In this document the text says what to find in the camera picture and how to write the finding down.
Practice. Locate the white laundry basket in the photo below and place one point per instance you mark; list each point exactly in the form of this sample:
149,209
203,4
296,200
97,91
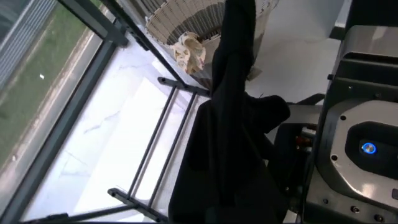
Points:
186,15

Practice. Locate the cream printed garment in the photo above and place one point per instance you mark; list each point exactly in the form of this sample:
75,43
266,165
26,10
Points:
188,53

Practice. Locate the black garment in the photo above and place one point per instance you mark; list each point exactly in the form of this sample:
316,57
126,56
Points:
233,93

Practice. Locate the black clothes rack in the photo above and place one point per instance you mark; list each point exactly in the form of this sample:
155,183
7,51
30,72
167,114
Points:
138,203

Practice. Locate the window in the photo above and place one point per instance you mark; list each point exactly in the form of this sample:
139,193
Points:
65,118

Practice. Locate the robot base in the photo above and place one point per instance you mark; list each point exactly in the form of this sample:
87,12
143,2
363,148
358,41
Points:
351,118

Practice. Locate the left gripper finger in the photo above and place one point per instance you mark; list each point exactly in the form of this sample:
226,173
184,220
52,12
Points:
186,193

